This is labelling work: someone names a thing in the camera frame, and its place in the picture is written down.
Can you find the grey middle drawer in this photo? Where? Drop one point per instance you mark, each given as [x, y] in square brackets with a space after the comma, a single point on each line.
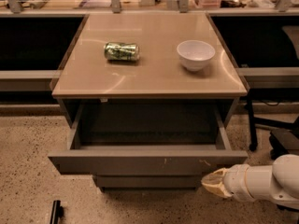
[146, 175]

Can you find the crushed green soda can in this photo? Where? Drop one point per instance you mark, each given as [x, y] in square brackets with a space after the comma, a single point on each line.
[118, 51]

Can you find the black desk leg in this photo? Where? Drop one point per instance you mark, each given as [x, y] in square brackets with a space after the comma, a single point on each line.
[253, 135]

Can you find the grey drawer cabinet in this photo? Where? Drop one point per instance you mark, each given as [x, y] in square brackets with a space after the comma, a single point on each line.
[157, 77]

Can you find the black object on floor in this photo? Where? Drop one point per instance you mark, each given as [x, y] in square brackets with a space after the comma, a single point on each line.
[57, 212]

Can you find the white bowl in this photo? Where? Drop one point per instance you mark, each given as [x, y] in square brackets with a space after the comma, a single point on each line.
[195, 55]

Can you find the grey top drawer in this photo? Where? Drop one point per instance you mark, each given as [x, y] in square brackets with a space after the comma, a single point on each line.
[146, 139]

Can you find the black office chair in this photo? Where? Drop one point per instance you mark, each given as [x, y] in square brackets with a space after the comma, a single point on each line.
[284, 139]

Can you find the grey drawer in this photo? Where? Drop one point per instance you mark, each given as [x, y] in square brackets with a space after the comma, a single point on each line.
[147, 182]
[146, 175]
[146, 139]

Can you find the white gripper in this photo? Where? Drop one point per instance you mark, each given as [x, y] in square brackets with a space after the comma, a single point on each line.
[235, 182]

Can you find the grey bottom drawer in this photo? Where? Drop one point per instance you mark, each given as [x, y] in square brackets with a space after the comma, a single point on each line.
[147, 182]

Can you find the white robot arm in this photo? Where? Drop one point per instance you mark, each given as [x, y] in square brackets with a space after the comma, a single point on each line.
[277, 183]

